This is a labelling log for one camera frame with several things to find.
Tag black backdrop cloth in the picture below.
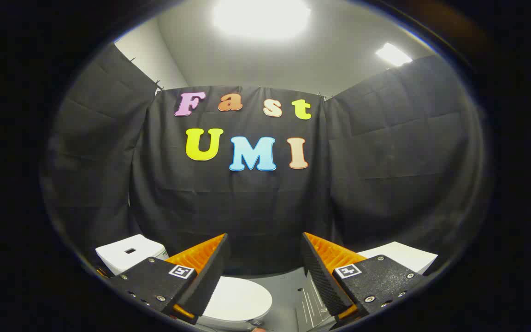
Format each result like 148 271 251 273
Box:
40 44 485 277

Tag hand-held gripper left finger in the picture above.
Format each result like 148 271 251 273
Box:
108 233 230 325

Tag small ceiling light panel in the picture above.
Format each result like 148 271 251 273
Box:
376 42 413 67

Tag white box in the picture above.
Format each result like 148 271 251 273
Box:
357 241 438 276

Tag large ceiling light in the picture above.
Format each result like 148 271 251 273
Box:
212 0 313 41

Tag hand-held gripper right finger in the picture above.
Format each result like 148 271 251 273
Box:
300 232 429 326

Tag grey ribbed plastic panel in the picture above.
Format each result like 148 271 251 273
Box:
289 270 340 329

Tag white toilet lid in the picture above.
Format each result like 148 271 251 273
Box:
200 276 273 324

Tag white toilet body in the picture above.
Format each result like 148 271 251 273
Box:
95 234 273 331

